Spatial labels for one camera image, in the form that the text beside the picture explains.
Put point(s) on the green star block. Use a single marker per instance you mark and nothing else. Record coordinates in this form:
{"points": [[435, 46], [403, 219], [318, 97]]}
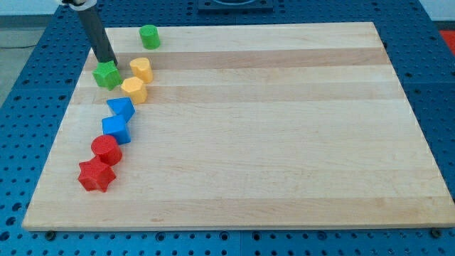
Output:
{"points": [[107, 75]]}

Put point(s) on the white rod mount collar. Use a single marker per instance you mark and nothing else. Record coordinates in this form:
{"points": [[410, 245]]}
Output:
{"points": [[78, 4]]}

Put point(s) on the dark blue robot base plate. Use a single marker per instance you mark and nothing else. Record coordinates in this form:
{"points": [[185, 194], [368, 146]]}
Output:
{"points": [[234, 5]]}

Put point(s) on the light wooden board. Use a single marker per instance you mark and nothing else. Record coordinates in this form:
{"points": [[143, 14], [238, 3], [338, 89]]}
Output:
{"points": [[290, 126]]}

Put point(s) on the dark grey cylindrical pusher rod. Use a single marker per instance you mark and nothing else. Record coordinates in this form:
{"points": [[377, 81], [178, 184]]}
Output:
{"points": [[96, 33]]}

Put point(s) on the red star block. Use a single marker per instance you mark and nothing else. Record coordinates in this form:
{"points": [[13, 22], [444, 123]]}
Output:
{"points": [[95, 175]]}

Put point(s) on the blue cube block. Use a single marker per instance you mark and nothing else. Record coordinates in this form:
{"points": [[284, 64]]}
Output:
{"points": [[116, 126]]}

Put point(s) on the blue triangle block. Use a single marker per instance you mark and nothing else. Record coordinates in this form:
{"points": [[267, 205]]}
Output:
{"points": [[122, 106]]}

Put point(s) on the yellow heart block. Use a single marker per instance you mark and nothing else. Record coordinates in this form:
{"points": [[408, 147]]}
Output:
{"points": [[141, 68]]}

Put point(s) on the red cylinder block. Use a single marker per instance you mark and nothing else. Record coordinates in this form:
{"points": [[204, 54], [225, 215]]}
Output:
{"points": [[106, 148]]}

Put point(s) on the yellow hexagon block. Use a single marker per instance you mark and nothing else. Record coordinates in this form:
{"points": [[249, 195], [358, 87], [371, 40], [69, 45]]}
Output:
{"points": [[134, 88]]}

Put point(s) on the green cylinder block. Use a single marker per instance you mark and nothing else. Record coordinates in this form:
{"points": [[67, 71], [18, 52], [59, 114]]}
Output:
{"points": [[149, 37]]}

